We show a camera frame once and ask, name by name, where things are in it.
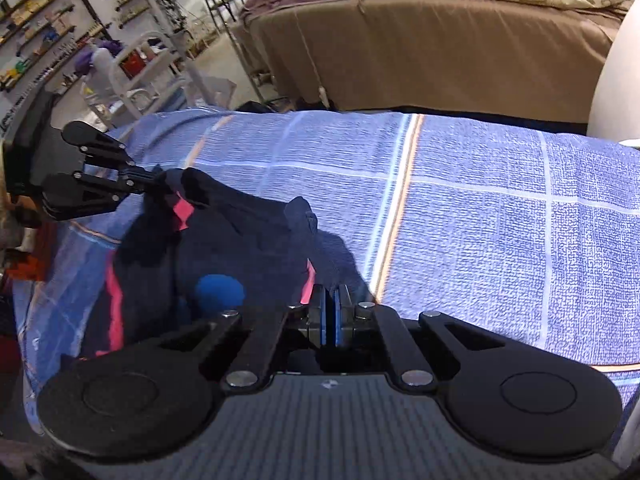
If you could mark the purple plush toy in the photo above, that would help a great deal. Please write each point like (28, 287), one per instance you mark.
(87, 60)

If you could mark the blue plaid bedsheet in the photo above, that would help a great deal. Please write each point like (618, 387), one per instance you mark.
(475, 235)

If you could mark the white metal cart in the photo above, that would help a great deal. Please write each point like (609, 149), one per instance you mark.
(116, 82)

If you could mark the navy cartoon print sweatshirt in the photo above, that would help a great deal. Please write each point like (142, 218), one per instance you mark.
(240, 240)

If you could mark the brown covered bed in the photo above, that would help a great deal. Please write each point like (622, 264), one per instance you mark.
(425, 50)

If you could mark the white printed bag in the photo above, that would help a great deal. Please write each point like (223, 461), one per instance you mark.
(620, 85)

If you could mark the wall shelves with goods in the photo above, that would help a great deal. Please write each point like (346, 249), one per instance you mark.
(30, 10)

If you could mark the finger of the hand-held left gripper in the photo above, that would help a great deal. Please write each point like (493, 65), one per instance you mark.
(90, 195)
(105, 152)

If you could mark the red box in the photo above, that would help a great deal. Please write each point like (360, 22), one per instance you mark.
(134, 66)

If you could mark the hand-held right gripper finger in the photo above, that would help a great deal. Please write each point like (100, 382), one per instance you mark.
(325, 317)
(337, 317)

